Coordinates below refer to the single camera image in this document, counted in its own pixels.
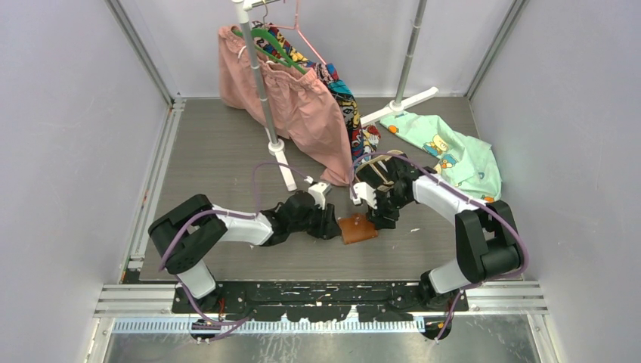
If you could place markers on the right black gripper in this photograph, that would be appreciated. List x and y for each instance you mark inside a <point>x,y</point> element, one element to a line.
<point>376,216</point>

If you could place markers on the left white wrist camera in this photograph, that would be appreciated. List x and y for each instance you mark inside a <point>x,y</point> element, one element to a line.
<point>319,191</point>

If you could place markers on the pink skirt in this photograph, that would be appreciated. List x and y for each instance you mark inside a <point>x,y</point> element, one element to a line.
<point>303,110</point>

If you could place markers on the colourful comic print garment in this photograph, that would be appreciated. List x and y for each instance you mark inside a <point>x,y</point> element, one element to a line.
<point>363,139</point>

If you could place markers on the pink wire hanger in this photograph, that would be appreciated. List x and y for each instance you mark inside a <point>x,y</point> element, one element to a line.
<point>297,27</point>

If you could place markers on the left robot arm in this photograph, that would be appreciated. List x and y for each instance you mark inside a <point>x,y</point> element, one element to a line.
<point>187,233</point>

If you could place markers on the white clothes rack left post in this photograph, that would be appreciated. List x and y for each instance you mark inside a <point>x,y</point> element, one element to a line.
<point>276,146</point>

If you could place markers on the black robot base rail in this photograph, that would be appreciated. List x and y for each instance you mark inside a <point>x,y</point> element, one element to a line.
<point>322,301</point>

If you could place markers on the brown leather card holder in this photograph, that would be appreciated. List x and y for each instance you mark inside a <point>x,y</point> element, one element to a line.
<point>356,228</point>

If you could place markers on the mint cartoon print cloth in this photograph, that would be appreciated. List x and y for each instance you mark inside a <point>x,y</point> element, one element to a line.
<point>465,162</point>

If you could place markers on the green clothes hanger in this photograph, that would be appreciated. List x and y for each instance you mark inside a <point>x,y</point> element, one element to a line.
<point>283,57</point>

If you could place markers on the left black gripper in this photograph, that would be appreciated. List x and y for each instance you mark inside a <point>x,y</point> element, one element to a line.
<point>327,227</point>

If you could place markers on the white clothes rack post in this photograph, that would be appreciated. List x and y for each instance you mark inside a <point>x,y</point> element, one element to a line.
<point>399,103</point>
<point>276,146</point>

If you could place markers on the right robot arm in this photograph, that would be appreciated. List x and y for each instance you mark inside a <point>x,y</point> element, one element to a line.
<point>487,244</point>

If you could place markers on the white clothes rack right post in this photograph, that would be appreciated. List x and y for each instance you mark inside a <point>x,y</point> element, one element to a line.
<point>399,103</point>

